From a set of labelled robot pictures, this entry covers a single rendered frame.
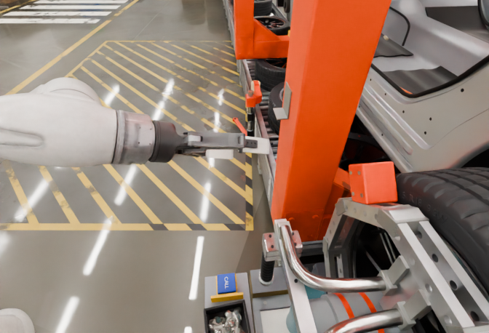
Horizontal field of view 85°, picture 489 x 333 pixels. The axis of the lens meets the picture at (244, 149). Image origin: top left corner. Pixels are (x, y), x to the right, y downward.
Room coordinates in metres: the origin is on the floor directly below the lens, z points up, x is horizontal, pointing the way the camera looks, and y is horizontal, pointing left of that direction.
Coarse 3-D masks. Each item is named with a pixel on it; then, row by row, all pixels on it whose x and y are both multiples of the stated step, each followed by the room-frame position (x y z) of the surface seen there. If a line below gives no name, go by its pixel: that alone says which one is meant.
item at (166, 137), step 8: (160, 128) 0.37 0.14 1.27; (168, 128) 0.37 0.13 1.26; (160, 136) 0.35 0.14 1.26; (168, 136) 0.36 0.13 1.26; (176, 136) 0.37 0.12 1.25; (184, 136) 0.37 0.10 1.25; (160, 144) 0.34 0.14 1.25; (168, 144) 0.35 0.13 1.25; (176, 144) 0.36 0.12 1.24; (184, 144) 0.36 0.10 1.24; (160, 152) 0.34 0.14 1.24; (168, 152) 0.34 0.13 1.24; (152, 160) 0.34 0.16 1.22; (160, 160) 0.34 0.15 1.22; (168, 160) 0.35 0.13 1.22
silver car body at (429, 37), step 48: (288, 0) 3.10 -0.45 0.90; (432, 0) 2.69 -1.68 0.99; (480, 0) 2.66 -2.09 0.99; (384, 48) 2.03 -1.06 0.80; (432, 48) 1.85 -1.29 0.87; (480, 48) 1.62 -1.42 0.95; (384, 96) 1.07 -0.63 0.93; (432, 96) 0.86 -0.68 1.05; (480, 96) 0.68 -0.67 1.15; (384, 144) 0.92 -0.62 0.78; (432, 144) 0.73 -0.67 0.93; (480, 144) 0.58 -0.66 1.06
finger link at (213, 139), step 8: (200, 136) 0.36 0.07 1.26; (208, 136) 0.36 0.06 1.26; (216, 136) 0.36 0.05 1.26; (224, 136) 0.36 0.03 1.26; (232, 136) 0.36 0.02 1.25; (192, 144) 0.34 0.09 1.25; (200, 144) 0.35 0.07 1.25; (208, 144) 0.35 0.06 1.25; (216, 144) 0.35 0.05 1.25; (224, 144) 0.35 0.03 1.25; (232, 144) 0.35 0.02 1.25
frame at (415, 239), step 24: (336, 216) 0.45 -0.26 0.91; (360, 216) 0.37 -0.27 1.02; (384, 216) 0.31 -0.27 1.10; (408, 216) 0.30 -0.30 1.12; (336, 240) 0.43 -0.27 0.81; (408, 240) 0.25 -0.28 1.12; (432, 240) 0.25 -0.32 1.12; (408, 264) 0.22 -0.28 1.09; (432, 264) 0.20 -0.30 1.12; (456, 264) 0.20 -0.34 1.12; (432, 288) 0.17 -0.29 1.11; (456, 288) 0.18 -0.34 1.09; (456, 312) 0.14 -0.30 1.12; (480, 312) 0.14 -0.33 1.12
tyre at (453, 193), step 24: (480, 168) 0.44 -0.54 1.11; (408, 192) 0.37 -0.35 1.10; (432, 192) 0.33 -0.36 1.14; (456, 192) 0.32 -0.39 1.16; (480, 192) 0.32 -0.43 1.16; (432, 216) 0.30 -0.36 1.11; (456, 216) 0.27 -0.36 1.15; (480, 216) 0.26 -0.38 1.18; (456, 240) 0.25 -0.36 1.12; (480, 240) 0.22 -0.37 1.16; (480, 264) 0.20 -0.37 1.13
